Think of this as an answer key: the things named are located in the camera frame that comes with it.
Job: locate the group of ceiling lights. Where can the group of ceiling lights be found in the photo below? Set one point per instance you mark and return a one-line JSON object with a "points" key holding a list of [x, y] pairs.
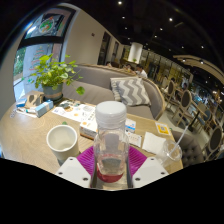
{"points": [[170, 19]]}

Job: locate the white paper cards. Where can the white paper cards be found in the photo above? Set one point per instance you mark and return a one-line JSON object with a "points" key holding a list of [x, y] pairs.
{"points": [[134, 138]]}

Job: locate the white round column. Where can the white round column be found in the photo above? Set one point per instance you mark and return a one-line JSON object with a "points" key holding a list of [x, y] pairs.
{"points": [[135, 52]]}

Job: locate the white yellow menu box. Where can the white yellow menu box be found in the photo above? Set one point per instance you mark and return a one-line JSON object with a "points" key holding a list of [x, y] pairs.
{"points": [[75, 111]]}

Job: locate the blue white card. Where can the blue white card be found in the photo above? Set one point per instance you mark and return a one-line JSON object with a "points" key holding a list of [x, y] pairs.
{"points": [[130, 125]]}

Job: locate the group of wooden chairs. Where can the group of wooden chairs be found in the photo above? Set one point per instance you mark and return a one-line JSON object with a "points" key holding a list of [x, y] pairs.
{"points": [[185, 100]]}

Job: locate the white ceramic mug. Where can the white ceramic mug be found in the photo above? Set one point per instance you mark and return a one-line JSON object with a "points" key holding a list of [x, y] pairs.
{"points": [[63, 143]]}

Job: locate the person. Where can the person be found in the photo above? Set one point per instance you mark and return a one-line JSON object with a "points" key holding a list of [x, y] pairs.
{"points": [[141, 72], [127, 67]]}

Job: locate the clear white-capped plastic bottle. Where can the clear white-capped plastic bottle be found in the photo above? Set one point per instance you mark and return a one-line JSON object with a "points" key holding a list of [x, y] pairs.
{"points": [[110, 115]]}

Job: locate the framed wall poster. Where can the framed wall poster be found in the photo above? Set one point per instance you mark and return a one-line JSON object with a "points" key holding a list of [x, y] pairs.
{"points": [[48, 25]]}

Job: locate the small blue white packet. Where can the small blue white packet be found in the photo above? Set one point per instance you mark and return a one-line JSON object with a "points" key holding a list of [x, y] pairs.
{"points": [[21, 102]]}

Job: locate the brown cardboard holder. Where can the brown cardboard holder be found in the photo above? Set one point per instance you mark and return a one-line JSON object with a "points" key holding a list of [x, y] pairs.
{"points": [[34, 99]]}

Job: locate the blue white tissue box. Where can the blue white tissue box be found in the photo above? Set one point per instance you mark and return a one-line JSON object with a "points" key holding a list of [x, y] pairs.
{"points": [[44, 108]]}

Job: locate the green potted plant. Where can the green potted plant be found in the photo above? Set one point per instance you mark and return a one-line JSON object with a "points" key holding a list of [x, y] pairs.
{"points": [[53, 73]]}

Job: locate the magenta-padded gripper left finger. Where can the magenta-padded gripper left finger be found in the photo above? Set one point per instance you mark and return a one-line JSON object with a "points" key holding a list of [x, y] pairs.
{"points": [[72, 170]]}

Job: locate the white paper napkin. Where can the white paper napkin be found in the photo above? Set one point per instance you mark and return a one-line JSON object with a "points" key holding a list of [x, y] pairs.
{"points": [[153, 142]]}

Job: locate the dark tufted armchair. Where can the dark tufted armchair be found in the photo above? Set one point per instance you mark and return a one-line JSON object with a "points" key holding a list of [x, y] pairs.
{"points": [[188, 148]]}

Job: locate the yellow square card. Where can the yellow square card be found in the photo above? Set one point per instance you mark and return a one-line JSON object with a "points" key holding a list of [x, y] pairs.
{"points": [[162, 128]]}

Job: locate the grey curved sofa bench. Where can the grey curved sofa bench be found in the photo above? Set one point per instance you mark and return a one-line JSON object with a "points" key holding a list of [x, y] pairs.
{"points": [[96, 83]]}

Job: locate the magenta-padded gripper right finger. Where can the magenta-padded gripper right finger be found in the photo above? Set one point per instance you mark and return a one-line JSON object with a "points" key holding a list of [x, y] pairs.
{"points": [[150, 170]]}

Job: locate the grey white chevron cushion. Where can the grey white chevron cushion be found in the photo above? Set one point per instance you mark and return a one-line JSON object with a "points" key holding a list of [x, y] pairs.
{"points": [[131, 90]]}

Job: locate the clear plastic cup with straw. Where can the clear plastic cup with straw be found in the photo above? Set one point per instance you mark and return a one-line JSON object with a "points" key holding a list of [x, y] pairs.
{"points": [[170, 153]]}

